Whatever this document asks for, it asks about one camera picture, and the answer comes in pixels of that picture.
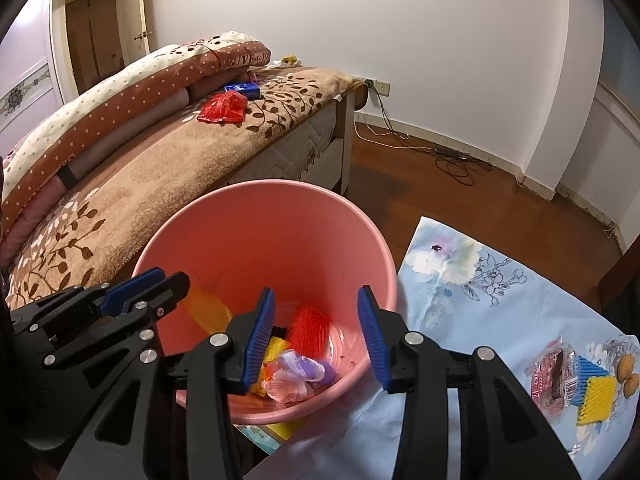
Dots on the quilted mattress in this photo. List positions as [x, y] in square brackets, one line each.
[295, 145]

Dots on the wooden door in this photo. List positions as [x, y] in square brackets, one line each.
[92, 40]

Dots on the bed with brown blanket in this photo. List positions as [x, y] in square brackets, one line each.
[150, 160]

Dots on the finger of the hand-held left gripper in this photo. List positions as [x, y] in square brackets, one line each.
[132, 287]
[167, 292]

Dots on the purple face mask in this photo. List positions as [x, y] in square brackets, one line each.
[305, 365]

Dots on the bed frame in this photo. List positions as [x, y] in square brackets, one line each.
[347, 155]

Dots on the polka-dot quilt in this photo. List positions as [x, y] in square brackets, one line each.
[100, 110]

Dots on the blue snack packet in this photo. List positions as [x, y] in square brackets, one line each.
[244, 91]

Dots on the red foam net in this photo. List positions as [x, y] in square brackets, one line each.
[307, 330]

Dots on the frosted window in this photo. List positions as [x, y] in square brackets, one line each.
[622, 60]

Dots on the small yellow object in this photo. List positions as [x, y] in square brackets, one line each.
[289, 61]

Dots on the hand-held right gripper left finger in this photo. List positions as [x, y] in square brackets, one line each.
[260, 340]

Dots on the pink plastic bucket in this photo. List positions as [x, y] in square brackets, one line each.
[260, 240]

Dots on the gold wrapper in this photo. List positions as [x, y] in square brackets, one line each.
[205, 307]

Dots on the white wardrobe door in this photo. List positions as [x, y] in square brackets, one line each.
[25, 70]

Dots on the wall socket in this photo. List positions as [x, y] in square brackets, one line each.
[377, 86]

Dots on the light blue floral cloth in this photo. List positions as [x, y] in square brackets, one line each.
[475, 310]

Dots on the yellow wrapper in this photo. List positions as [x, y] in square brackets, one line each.
[277, 347]

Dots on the walnut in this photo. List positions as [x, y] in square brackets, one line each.
[634, 385]
[625, 367]

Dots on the orange and white plastic bag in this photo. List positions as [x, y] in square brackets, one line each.
[287, 387]

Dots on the red plastic bag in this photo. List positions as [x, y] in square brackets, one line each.
[222, 107]

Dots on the yellow foam net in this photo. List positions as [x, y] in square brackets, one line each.
[597, 400]

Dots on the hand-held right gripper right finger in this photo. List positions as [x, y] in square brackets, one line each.
[372, 340]

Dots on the clear plastic snack wrapper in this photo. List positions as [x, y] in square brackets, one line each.
[550, 375]

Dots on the blue foam net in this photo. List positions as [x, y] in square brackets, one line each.
[592, 367]

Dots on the colourful cardboard box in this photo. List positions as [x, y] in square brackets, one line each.
[280, 432]

